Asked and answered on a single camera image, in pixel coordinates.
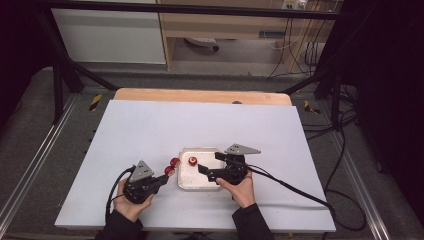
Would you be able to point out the white power strip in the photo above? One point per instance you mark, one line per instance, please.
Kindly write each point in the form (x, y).
(294, 4)

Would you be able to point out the person's right hand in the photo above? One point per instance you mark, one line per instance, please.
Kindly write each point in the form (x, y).
(241, 193)

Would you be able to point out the white cabinet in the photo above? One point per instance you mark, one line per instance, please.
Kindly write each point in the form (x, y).
(110, 36)

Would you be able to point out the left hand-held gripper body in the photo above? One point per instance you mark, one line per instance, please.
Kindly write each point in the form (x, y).
(140, 186)

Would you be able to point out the person's left hand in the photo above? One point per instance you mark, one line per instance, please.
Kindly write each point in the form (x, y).
(128, 210)

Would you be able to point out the wooden table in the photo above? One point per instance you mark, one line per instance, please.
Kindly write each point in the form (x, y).
(200, 96)

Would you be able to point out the aluminium floor rail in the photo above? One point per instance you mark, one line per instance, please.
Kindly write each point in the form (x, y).
(360, 186)
(36, 156)

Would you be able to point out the wooden desk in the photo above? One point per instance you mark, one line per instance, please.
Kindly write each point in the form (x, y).
(226, 25)

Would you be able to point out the square metal tray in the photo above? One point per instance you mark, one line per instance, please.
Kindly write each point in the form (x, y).
(190, 181)

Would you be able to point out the black metal frame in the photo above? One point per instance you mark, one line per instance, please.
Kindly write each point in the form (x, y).
(186, 10)

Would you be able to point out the grey chair base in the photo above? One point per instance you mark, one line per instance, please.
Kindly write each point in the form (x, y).
(201, 42)

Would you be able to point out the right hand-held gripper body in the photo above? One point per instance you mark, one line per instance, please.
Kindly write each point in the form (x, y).
(235, 170)

